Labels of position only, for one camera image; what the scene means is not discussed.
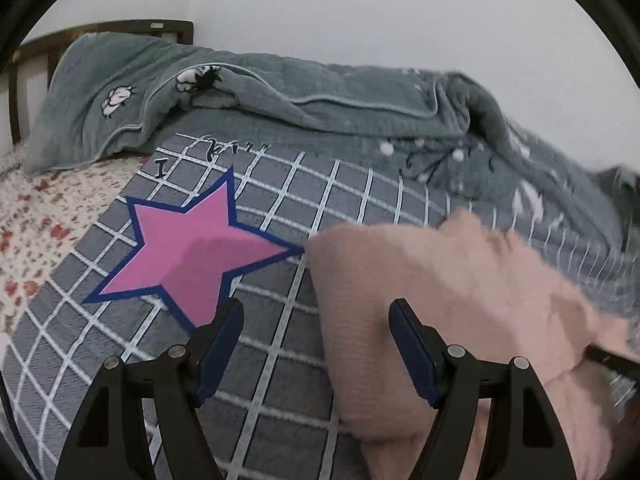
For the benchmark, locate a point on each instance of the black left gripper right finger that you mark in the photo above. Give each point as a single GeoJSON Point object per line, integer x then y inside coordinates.
{"type": "Point", "coordinates": [523, 438]}

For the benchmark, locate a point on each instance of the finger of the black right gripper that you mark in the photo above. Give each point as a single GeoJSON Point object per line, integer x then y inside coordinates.
{"type": "Point", "coordinates": [618, 364]}

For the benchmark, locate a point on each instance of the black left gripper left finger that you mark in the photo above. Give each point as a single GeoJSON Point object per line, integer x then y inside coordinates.
{"type": "Point", "coordinates": [108, 437]}

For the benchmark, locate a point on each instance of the pink knitted sweater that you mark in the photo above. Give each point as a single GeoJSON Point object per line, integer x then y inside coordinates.
{"type": "Point", "coordinates": [485, 290]}

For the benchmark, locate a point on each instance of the floral bed sheet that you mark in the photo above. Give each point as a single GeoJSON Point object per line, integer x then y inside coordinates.
{"type": "Point", "coordinates": [43, 217]}

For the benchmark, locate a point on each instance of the grey checked duvet with stars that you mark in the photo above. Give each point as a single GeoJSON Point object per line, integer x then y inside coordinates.
{"type": "Point", "coordinates": [199, 222]}

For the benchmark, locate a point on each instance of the grey-green quilted blanket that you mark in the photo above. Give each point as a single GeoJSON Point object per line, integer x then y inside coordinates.
{"type": "Point", "coordinates": [116, 92]}

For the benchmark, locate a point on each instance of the dark wooden headboard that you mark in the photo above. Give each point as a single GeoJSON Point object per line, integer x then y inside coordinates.
{"type": "Point", "coordinates": [54, 45]}

